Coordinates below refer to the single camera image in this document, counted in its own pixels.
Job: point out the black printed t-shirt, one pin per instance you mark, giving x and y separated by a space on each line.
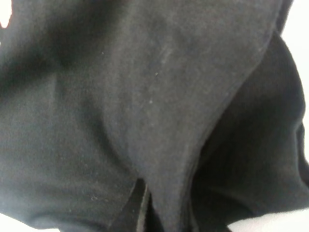
149 115

